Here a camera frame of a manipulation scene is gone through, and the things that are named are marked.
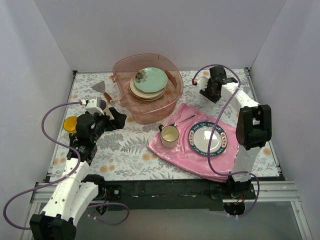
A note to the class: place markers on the red patterned bowl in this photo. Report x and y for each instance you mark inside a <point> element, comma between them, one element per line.
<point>215,90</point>

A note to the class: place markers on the cream enamel mug black rim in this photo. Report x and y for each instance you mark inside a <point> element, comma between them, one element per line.
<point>169,135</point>

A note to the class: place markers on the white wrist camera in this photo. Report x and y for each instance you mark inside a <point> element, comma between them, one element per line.
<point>201,82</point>
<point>92,106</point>

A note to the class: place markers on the light green plate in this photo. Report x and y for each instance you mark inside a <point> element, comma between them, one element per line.
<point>150,80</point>

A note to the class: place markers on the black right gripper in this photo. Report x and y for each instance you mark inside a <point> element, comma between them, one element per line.
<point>210,90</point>

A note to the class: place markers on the pink satin cloth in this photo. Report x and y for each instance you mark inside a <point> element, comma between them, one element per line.
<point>186,158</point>

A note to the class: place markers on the cream divided plate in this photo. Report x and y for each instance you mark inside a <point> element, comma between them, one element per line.
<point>132,91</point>

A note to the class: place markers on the silver spoon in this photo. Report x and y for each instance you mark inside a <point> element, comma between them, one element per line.
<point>174,124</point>

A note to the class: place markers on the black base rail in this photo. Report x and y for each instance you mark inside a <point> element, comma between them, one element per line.
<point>182,194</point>

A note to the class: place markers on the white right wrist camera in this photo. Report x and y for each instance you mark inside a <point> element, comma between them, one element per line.
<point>201,82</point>

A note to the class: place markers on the metal spatula wooden handle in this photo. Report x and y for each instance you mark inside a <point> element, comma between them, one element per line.
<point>101,88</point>

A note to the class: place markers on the beige cup purple interior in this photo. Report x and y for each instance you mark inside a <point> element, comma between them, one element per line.
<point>103,105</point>

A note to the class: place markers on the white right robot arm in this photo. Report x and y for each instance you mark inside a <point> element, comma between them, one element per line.
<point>253,129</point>

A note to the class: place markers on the cream and yellow floral plate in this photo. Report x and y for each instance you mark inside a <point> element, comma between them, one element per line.
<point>148,99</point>

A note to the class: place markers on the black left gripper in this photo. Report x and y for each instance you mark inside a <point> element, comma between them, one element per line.
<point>110,121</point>

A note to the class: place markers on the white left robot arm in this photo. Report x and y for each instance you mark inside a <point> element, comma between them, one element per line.
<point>60,216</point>

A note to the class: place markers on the green rimmed white plate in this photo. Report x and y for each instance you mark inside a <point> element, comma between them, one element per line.
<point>202,142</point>

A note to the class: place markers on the pink translucent plastic bin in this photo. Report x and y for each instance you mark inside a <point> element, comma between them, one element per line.
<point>147,112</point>

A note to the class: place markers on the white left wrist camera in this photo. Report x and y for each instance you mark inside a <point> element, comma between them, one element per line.
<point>92,106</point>

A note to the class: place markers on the yellow enamel mug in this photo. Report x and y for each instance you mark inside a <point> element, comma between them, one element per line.
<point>69,125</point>

